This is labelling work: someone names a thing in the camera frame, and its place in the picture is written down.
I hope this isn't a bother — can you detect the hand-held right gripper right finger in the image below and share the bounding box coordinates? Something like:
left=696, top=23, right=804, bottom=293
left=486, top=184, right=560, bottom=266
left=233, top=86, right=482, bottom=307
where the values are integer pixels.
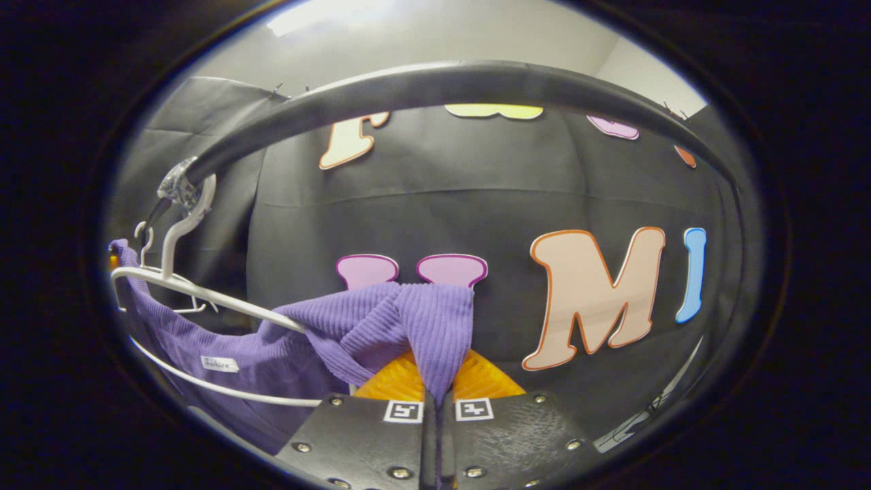
left=439, top=349, right=603, bottom=490

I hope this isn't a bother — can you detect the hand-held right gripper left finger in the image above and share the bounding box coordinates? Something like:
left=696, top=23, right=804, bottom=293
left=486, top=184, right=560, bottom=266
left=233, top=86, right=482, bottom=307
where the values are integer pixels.
left=274, top=350, right=436, bottom=490

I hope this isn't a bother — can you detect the purple jacket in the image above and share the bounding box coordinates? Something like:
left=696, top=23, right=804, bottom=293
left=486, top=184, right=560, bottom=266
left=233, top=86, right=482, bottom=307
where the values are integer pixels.
left=109, top=238, right=476, bottom=487

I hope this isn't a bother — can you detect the white clothes hanger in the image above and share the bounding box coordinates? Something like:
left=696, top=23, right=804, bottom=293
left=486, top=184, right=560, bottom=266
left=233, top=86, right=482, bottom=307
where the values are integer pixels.
left=133, top=221, right=156, bottom=270
left=110, top=174, right=324, bottom=409

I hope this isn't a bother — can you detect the black clothes rack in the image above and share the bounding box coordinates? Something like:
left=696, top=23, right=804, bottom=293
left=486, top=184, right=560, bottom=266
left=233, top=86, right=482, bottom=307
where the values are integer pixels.
left=139, top=60, right=742, bottom=232

